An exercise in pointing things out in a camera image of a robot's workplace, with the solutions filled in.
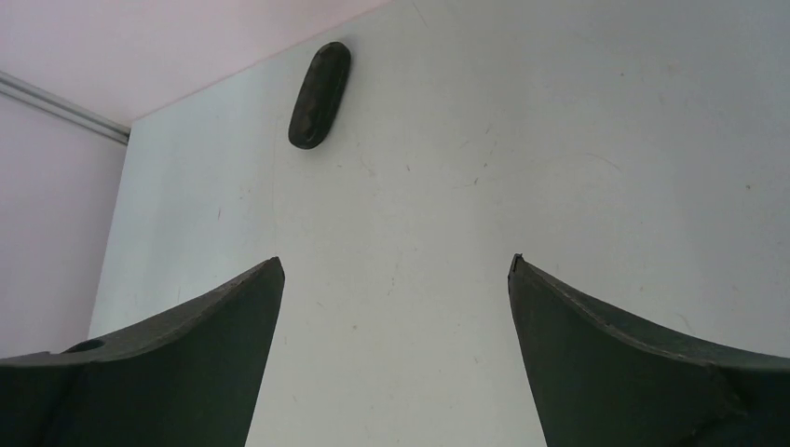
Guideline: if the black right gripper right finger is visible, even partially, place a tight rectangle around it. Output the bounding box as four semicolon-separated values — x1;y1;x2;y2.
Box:
508;255;789;446

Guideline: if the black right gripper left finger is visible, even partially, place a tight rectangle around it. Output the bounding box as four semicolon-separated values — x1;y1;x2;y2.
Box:
1;258;285;446

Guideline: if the black glasses case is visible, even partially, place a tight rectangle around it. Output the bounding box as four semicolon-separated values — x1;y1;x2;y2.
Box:
288;41;352;150

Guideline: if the aluminium corner rail left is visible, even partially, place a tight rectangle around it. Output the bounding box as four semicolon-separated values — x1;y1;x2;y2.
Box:
1;72;131;145

